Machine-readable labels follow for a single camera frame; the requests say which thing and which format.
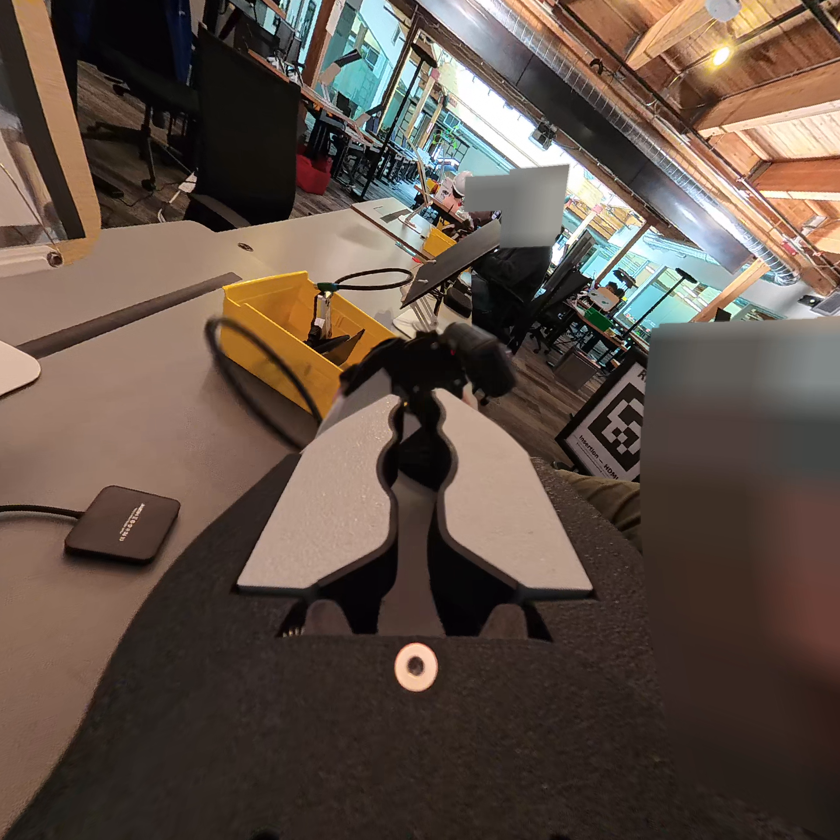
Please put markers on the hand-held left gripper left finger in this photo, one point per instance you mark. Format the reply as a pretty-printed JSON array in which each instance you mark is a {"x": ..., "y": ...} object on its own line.
[{"x": 328, "y": 512}]

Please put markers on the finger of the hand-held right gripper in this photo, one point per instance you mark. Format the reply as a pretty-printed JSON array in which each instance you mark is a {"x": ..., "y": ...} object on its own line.
[{"x": 361, "y": 397}]

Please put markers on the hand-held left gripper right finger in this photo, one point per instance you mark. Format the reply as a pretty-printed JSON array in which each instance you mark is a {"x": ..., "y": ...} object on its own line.
[{"x": 505, "y": 518}]

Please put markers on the yellow plastic bin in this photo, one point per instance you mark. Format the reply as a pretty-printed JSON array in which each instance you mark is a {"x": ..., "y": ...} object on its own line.
[
  {"x": 275, "y": 354},
  {"x": 436, "y": 243}
]

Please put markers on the person's olive shirt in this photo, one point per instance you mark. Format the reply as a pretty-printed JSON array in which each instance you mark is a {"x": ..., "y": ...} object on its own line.
[{"x": 610, "y": 505}]

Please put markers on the black white code sign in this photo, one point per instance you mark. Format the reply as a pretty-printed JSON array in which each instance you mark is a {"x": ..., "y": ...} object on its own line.
[{"x": 617, "y": 426}]

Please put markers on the flat black adapter box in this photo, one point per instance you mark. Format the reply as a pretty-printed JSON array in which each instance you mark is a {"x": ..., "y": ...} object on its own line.
[{"x": 124, "y": 525}]

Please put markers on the red bag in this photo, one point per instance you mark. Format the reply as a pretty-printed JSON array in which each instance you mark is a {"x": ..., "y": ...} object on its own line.
[{"x": 313, "y": 176}]

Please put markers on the black high-back office chair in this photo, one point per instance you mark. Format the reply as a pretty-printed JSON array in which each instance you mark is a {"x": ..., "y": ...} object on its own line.
[{"x": 249, "y": 131}]

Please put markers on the white display stand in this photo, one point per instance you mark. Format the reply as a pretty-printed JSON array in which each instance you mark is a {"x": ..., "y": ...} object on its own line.
[{"x": 16, "y": 371}]

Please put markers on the black chair with blue jacket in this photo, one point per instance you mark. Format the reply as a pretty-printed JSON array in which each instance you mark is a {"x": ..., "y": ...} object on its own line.
[{"x": 151, "y": 92}]

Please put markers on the ceiling spot lamp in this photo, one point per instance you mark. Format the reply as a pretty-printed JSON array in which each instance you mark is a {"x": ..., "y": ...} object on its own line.
[{"x": 721, "y": 56}]

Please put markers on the monitor on white stand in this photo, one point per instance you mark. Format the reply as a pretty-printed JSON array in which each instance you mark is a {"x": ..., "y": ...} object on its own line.
[{"x": 39, "y": 98}]

